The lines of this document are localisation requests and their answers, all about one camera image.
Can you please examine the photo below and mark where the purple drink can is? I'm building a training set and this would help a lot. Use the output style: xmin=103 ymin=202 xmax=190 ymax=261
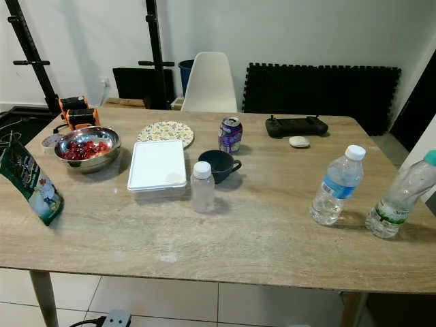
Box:
xmin=218 ymin=116 xmax=243 ymax=155

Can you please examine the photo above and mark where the green snack bag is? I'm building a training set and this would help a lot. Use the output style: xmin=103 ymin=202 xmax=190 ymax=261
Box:
xmin=1 ymin=133 xmax=65 ymax=227

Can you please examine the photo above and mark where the floral patterned plate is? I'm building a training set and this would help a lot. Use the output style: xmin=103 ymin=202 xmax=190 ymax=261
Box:
xmin=137 ymin=121 xmax=195 ymax=149

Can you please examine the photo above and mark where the black foam mat stack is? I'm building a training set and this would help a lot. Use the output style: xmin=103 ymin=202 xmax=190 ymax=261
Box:
xmin=243 ymin=63 xmax=403 ymax=136

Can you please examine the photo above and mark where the blue label water bottle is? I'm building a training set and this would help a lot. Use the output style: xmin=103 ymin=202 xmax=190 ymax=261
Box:
xmin=310 ymin=144 xmax=367 ymax=226

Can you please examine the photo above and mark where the green label water bottle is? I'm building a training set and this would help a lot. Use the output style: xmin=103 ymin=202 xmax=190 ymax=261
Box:
xmin=366 ymin=150 xmax=436 ymax=239

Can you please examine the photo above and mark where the small round patterned tin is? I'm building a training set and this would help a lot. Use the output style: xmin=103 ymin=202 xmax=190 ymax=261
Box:
xmin=41 ymin=133 xmax=65 ymax=151

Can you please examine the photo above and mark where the small white oval case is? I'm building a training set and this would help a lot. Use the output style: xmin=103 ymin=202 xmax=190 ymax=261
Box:
xmin=289 ymin=136 xmax=311 ymax=149

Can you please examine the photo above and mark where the dark blue mug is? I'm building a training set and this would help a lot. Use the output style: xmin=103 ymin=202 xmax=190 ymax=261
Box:
xmin=198 ymin=150 xmax=243 ymax=185

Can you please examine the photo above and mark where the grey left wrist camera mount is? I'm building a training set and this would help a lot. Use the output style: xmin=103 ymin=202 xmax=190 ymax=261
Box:
xmin=101 ymin=309 xmax=132 ymax=327

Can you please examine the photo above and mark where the orange black device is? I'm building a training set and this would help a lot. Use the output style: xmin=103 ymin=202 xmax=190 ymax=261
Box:
xmin=57 ymin=95 xmax=89 ymax=115
xmin=63 ymin=108 xmax=100 ymax=131

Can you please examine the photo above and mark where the black metal rack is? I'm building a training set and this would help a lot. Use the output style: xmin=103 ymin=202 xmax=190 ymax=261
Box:
xmin=3 ymin=0 xmax=176 ymax=113

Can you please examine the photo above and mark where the blue bin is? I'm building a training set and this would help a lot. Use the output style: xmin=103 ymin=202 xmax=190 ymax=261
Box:
xmin=178 ymin=59 xmax=195 ymax=95

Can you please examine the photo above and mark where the white lidded food container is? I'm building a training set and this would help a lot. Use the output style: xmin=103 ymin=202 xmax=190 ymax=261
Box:
xmin=127 ymin=140 xmax=188 ymax=200

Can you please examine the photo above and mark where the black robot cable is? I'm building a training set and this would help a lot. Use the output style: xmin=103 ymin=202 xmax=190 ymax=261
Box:
xmin=68 ymin=315 xmax=106 ymax=327

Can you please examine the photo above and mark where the white plastic chair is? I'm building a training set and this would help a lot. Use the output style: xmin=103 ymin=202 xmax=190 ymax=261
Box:
xmin=180 ymin=51 xmax=238 ymax=113

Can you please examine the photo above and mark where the steel mixing bowl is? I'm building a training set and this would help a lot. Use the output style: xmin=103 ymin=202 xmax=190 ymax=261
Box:
xmin=54 ymin=126 xmax=122 ymax=174

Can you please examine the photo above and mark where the red cut fruit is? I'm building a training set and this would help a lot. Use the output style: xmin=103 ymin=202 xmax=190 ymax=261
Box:
xmin=60 ymin=140 xmax=112 ymax=161

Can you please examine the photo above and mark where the black floor mat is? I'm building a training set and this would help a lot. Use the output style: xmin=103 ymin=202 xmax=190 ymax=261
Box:
xmin=0 ymin=109 xmax=45 ymax=147

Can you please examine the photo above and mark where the flat brown cardboard box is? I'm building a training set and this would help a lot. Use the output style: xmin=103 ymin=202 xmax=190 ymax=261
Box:
xmin=104 ymin=97 xmax=145 ymax=110

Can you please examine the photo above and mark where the black flat panel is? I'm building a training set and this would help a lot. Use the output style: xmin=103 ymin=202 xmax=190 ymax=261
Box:
xmin=112 ymin=67 xmax=154 ymax=103

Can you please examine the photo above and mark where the small clear bottle white cap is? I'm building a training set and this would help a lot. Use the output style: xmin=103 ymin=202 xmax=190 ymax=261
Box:
xmin=190 ymin=161 xmax=216 ymax=213

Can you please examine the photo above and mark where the light wooden dining table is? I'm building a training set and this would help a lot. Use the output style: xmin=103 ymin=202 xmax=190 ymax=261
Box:
xmin=0 ymin=108 xmax=436 ymax=327

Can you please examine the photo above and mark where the black handheld controller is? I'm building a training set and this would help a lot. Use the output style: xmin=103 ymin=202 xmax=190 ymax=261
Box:
xmin=266 ymin=114 xmax=329 ymax=139

